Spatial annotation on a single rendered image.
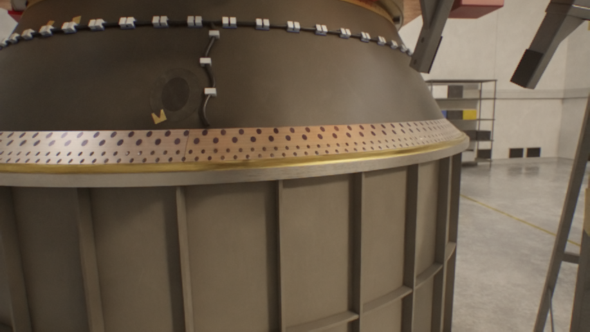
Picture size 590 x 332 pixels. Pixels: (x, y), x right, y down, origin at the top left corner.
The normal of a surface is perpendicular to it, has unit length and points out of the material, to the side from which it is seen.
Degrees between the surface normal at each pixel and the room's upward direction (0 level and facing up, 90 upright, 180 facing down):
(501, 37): 90
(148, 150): 43
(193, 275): 90
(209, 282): 90
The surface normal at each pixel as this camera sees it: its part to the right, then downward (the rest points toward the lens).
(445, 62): 0.10, 0.11
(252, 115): 0.21, -0.37
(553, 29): -0.99, -0.10
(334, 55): 0.41, -0.38
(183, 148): 0.06, -0.64
